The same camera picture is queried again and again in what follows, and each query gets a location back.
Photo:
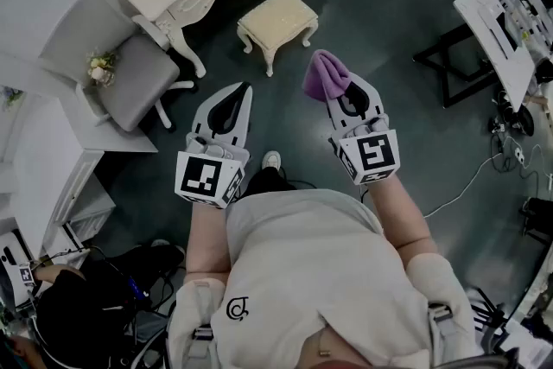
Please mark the purple fleece cloth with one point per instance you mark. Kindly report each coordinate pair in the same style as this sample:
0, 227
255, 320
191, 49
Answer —
322, 71

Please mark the person's white shirt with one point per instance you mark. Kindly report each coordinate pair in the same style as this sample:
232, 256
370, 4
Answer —
311, 263

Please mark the person's right forearm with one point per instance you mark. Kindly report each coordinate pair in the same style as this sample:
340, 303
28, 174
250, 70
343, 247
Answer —
402, 220

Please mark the white cabinet desk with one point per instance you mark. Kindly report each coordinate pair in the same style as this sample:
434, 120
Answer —
43, 168

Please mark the white framed monitor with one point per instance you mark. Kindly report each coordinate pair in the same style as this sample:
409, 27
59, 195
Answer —
505, 30

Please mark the person's left forearm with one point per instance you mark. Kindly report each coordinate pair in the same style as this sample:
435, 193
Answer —
207, 237

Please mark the person's white shoe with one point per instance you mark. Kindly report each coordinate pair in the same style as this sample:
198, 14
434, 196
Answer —
271, 160

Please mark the white desk black legs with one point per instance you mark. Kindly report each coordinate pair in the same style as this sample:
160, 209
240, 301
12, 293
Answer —
473, 10

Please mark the yellow flower bouquet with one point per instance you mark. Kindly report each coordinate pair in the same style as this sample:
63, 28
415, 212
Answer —
101, 69

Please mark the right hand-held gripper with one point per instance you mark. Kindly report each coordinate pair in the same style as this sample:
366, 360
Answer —
373, 155

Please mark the grey office chair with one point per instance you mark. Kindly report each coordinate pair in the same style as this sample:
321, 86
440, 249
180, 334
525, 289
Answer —
138, 73

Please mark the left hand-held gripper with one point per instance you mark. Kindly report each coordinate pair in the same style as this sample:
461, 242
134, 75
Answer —
198, 177

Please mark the white power strip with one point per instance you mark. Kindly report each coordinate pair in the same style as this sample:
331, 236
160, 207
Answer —
520, 155

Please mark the cream upholstered stool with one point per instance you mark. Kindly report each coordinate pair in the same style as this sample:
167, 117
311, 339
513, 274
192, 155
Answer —
276, 19

